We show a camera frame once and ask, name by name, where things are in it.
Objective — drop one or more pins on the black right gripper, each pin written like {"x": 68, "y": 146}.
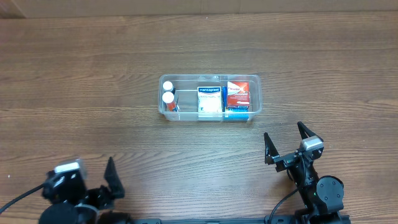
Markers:
{"x": 290, "y": 158}

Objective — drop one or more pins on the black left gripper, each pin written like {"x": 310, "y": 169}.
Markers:
{"x": 97, "y": 193}

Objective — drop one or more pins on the blue lozenge box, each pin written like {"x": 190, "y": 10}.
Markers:
{"x": 232, "y": 114}

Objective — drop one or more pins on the red Panadol box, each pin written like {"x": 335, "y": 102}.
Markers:
{"x": 238, "y": 95}

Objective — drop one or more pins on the white plaster box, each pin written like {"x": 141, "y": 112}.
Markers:
{"x": 209, "y": 103}

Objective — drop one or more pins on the orange vitamin tablet tube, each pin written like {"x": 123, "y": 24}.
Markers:
{"x": 171, "y": 103}

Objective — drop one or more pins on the dark brown medicine bottle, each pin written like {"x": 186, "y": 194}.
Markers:
{"x": 168, "y": 87}

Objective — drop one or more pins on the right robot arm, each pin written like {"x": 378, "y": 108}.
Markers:
{"x": 322, "y": 196}

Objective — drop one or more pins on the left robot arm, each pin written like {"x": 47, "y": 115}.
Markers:
{"x": 67, "y": 213}

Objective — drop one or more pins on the clear plastic container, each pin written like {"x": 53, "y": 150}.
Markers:
{"x": 187, "y": 97}

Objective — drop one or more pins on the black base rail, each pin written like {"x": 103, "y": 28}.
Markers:
{"x": 211, "y": 221}

